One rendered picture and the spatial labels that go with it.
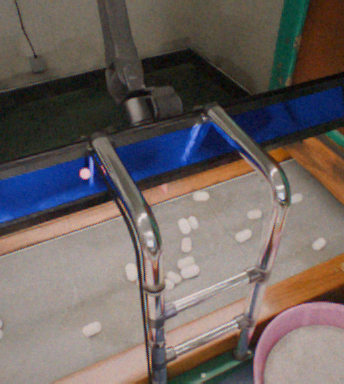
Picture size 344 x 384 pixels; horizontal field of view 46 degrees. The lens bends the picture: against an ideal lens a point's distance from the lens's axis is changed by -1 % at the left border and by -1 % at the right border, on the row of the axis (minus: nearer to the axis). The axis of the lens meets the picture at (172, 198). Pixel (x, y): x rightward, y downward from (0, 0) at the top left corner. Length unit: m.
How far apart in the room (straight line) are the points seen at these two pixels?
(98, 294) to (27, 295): 0.13
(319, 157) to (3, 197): 0.68
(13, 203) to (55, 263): 0.38
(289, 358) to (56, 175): 0.48
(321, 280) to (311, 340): 0.11
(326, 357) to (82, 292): 0.44
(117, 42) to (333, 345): 0.71
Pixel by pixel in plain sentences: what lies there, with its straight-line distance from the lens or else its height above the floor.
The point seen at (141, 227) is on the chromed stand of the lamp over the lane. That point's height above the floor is 1.11.
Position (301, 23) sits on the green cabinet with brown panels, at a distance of 1.00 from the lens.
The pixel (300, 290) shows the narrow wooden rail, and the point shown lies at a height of 0.76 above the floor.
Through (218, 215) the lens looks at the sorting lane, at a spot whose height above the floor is 0.74.
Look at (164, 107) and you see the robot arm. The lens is 0.87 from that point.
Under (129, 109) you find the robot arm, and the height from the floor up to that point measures 0.94.
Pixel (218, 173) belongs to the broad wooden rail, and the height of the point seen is 0.76.
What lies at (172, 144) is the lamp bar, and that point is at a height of 1.09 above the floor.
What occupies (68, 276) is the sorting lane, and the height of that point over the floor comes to 0.74.
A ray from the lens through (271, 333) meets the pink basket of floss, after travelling 0.74.
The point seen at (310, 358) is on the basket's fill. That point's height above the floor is 0.73.
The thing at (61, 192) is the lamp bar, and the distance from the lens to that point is 0.48.
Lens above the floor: 1.39
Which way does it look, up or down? 44 degrees down
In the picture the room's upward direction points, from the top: straight up
